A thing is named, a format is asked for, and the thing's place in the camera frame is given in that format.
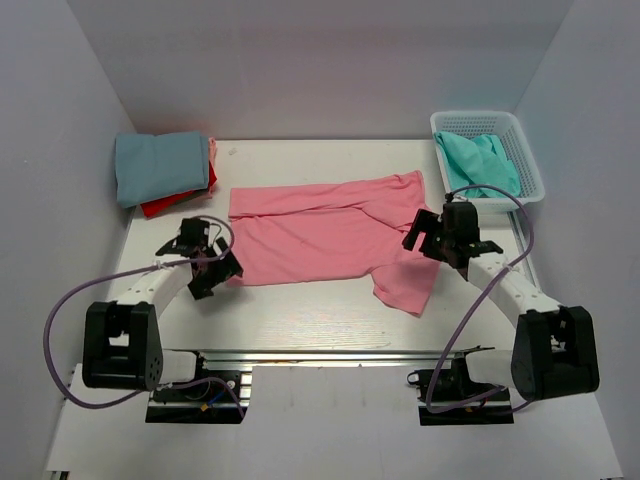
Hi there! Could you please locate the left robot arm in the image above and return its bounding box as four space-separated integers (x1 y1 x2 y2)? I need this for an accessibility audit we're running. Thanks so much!
82 216 243 391

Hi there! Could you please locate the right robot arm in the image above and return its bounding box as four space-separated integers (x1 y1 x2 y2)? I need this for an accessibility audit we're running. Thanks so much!
403 201 600 403

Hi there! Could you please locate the folded red t shirt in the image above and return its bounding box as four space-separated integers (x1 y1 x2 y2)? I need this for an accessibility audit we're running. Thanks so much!
140 163 217 218

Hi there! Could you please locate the teal t shirt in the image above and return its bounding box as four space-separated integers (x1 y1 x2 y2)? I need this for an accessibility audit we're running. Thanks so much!
434 131 522 198

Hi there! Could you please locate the white plastic basket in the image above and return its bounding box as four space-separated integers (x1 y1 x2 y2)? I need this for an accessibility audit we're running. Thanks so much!
430 111 545 213

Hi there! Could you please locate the folded blue-grey t shirt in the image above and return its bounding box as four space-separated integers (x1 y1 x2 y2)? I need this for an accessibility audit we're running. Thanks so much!
115 131 210 208

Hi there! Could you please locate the folded light pink t shirt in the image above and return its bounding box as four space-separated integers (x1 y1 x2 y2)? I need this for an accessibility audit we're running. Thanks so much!
208 137 217 165

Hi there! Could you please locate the aluminium table rail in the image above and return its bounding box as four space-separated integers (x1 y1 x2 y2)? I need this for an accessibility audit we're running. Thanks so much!
164 348 516 367

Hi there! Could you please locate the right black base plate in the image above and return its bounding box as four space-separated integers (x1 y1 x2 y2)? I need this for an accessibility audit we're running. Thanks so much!
406 348 514 426

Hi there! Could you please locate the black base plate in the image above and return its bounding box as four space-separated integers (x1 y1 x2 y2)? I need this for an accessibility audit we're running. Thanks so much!
406 348 514 426
145 352 252 425

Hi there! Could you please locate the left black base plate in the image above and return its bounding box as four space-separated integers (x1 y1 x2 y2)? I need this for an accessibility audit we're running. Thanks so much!
145 352 252 425

